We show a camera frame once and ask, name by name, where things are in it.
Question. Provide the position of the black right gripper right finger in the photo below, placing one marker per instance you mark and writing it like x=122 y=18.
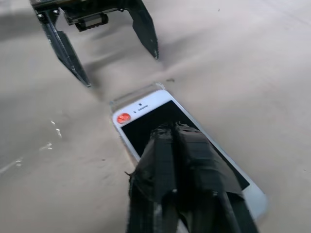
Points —
x=201 y=184

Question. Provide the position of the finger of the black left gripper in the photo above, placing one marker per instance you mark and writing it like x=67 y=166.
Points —
x=147 y=31
x=65 y=53

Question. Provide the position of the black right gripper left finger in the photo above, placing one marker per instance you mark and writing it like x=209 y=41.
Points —
x=155 y=184

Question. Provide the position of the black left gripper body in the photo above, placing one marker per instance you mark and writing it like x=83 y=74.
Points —
x=85 y=9

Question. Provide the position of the white smartphone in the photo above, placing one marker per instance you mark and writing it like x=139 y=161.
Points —
x=145 y=126

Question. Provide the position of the clear plastic phone case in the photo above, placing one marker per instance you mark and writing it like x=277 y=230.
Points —
x=136 y=95

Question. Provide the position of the round red sticker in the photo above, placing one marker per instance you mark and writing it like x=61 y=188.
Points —
x=124 y=119

